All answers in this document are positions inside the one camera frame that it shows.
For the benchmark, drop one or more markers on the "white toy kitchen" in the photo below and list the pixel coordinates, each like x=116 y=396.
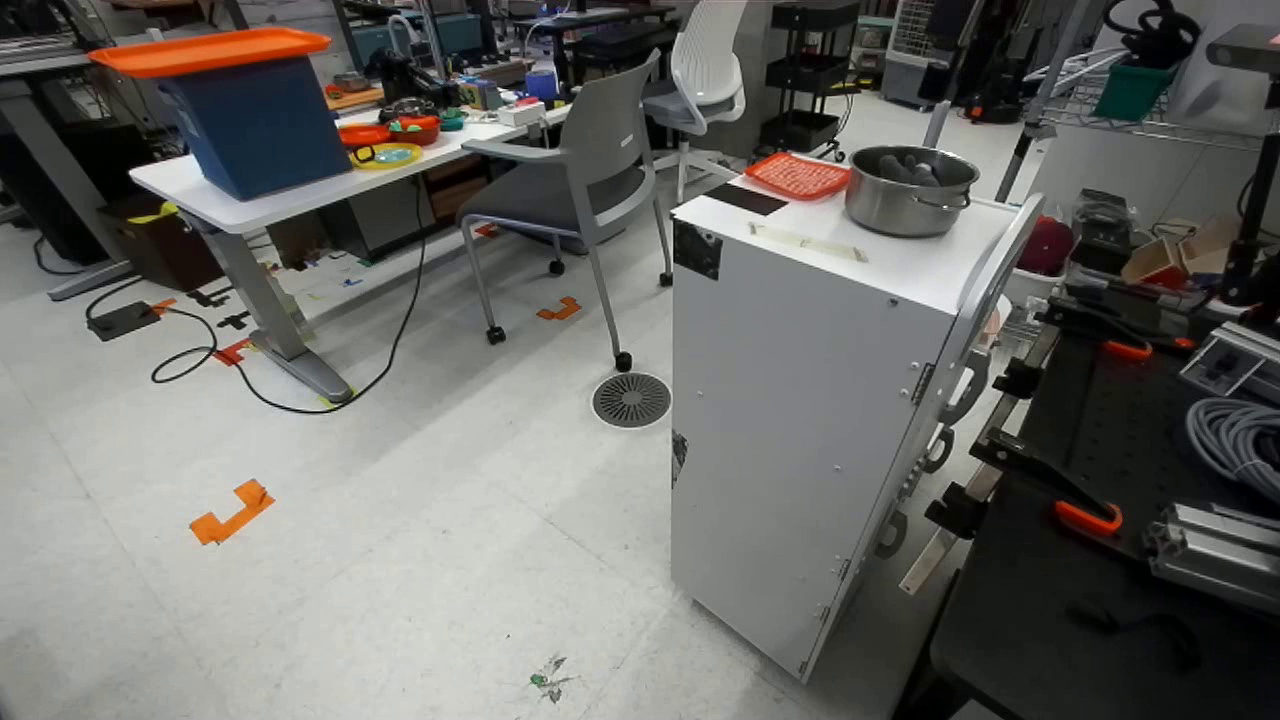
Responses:
x=787 y=443

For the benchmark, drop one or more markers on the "orange mesh pot holder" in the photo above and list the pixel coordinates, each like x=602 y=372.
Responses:
x=797 y=172

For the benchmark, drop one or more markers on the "silver metal pot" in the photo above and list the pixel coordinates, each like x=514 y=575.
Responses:
x=907 y=204

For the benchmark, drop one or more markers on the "grey office chair with casters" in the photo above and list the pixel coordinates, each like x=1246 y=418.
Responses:
x=572 y=186

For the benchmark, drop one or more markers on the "white office chair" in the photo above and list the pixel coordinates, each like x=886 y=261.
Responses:
x=706 y=73

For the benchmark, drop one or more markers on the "black shelving cart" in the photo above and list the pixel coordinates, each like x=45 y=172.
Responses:
x=806 y=73

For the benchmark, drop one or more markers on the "orange basket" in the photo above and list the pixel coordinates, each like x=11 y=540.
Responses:
x=386 y=128

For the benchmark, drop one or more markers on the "white desk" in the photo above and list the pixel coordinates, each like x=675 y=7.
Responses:
x=242 y=204

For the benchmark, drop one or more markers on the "angled orange floor tape mark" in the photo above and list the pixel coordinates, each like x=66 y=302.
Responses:
x=221 y=520

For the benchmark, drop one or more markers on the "blue bin with orange lid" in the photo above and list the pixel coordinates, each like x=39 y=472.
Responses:
x=252 y=127

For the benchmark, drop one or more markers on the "black orange bar clamp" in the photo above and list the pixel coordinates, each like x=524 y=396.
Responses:
x=1121 y=350
x=1080 y=516

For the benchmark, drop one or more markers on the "black pegboard table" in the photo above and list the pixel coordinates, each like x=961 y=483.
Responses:
x=1066 y=627

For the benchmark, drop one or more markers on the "black power brick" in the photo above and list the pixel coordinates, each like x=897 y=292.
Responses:
x=120 y=323

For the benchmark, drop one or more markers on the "metal plate with black part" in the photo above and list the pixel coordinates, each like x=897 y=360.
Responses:
x=1224 y=360

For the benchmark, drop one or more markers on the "aluminium rail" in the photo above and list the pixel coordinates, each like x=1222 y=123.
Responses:
x=1215 y=553

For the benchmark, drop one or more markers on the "black camera stand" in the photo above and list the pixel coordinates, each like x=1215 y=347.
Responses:
x=1248 y=200

